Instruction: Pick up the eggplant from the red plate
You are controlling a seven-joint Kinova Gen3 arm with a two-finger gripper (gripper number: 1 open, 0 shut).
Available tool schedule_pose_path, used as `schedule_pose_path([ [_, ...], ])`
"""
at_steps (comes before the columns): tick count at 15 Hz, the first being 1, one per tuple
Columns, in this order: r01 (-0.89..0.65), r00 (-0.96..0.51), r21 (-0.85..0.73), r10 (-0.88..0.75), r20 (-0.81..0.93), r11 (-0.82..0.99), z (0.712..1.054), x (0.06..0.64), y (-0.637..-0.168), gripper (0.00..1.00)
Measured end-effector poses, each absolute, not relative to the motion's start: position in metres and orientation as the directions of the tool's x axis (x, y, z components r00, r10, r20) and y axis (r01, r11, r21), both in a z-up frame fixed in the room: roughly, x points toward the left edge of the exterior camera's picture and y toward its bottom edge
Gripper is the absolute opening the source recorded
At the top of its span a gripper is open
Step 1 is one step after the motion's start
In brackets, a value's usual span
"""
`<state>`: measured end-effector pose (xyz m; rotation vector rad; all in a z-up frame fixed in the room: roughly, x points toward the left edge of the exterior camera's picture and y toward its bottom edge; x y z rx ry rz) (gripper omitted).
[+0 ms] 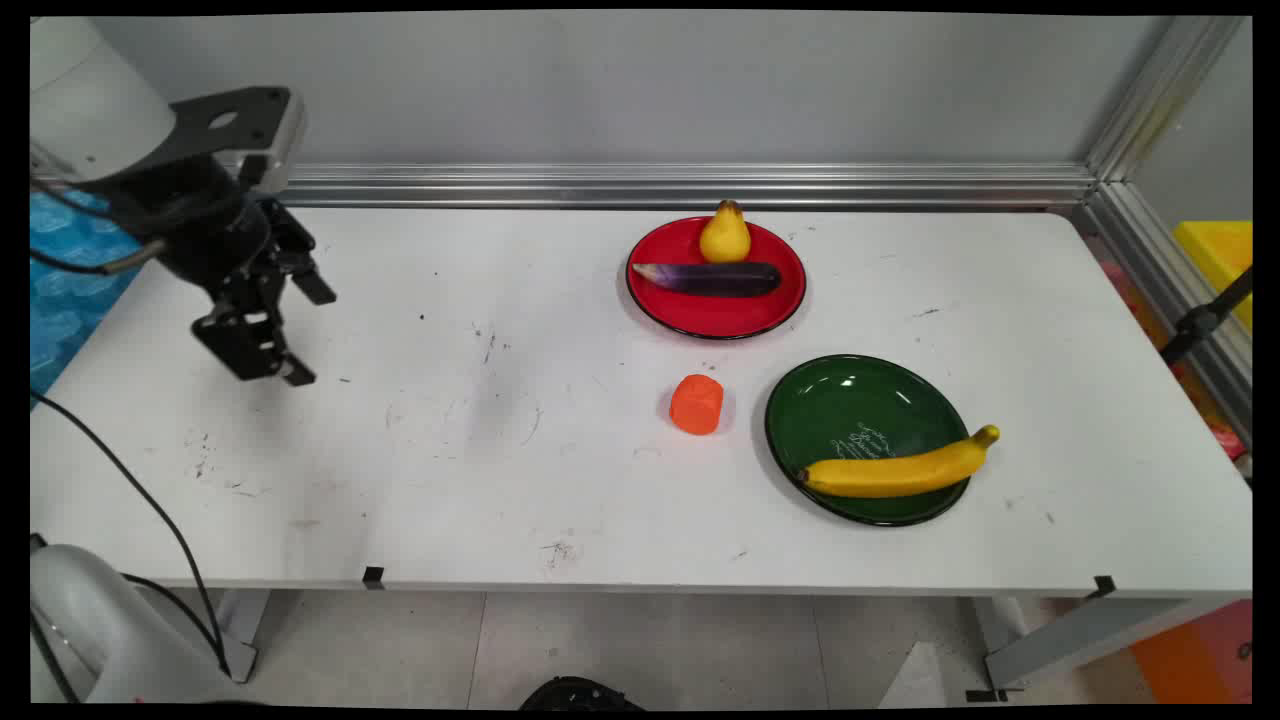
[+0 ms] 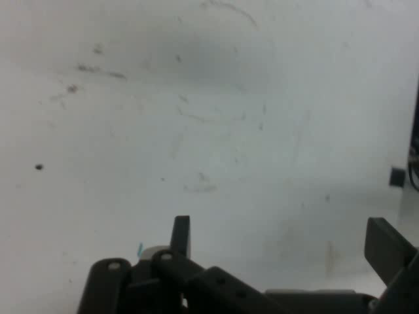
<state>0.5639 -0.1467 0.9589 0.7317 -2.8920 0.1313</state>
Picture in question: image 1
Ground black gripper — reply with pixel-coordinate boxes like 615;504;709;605
98;158;338;388

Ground purple eggplant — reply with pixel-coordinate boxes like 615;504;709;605
631;261;783;298

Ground blue patterned cloth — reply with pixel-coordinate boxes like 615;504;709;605
30;188;143;398

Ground grey table leg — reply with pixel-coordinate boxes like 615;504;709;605
212;589;273;685
972;596;1216;693

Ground orange cube-shaped toy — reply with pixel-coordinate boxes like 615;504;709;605
668;374;725;437

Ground red round plate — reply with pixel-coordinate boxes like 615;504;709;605
625;215;808;341

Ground yellow pear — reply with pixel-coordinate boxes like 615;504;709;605
698;199;752;265

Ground black round floor object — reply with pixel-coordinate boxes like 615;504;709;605
518;676;646;712

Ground green round plate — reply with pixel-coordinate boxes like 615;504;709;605
764;353;973;528

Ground yellow banana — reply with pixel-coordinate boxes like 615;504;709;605
797;424;1001;500

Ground black stand clamp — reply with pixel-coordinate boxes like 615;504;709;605
1159;265;1253;367

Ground yellow plastic box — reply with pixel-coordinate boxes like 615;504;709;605
1172;219;1253;333

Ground orange box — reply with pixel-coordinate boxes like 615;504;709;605
1128;598;1253;705

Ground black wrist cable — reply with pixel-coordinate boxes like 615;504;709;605
30;176;169;278

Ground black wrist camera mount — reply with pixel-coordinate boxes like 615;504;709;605
168;86;307;194

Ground long black cable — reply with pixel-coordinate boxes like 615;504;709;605
30;388;237;683

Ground horizontal aluminium frame rail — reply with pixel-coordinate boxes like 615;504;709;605
275;162;1098;212

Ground slanted aluminium frame rail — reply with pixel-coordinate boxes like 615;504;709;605
1072;180;1253;446

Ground vertical aluminium frame post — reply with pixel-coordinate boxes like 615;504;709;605
1084;15;1247;183

